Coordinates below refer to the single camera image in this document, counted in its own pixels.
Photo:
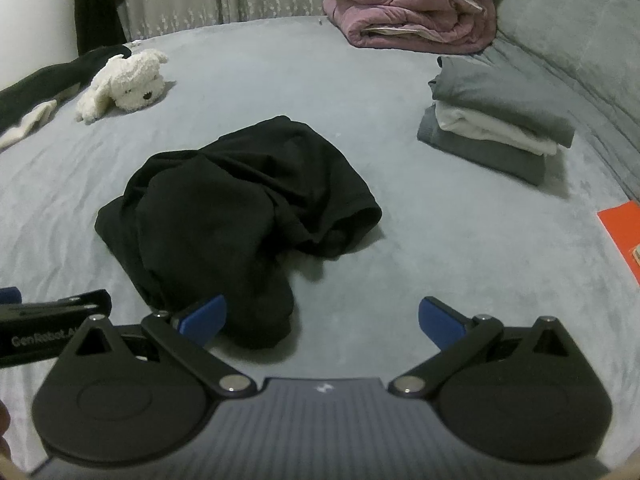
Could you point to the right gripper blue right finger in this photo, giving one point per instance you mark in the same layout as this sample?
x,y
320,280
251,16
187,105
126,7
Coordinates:
x,y
460,340

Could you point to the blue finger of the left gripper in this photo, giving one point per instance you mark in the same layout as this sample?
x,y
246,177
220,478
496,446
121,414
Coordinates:
x,y
10,295

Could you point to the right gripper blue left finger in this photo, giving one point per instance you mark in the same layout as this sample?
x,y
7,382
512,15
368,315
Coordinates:
x,y
183,336

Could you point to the black t-shirt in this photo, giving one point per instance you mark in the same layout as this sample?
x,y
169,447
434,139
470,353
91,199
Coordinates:
x,y
219,222

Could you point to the white cloth by black garment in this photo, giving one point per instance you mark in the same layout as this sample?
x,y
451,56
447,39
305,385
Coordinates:
x,y
32,121

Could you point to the orange book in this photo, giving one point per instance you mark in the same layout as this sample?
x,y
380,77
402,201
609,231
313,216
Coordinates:
x,y
623,226

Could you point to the black garment on bed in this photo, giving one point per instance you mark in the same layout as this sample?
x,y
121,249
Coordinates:
x,y
50,81

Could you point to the folded white shirt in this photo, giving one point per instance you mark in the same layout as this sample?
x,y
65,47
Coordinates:
x,y
476,125

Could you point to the white plush dog toy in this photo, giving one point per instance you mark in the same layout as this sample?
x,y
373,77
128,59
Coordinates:
x,y
128,84

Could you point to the top folded grey shirt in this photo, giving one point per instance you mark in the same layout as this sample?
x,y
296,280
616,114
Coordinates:
x,y
505,94

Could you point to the hanging black coat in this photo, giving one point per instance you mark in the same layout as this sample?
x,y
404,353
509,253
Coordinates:
x,y
97,25

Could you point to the folded pink quilt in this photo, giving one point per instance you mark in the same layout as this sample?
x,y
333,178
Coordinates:
x,y
433,26

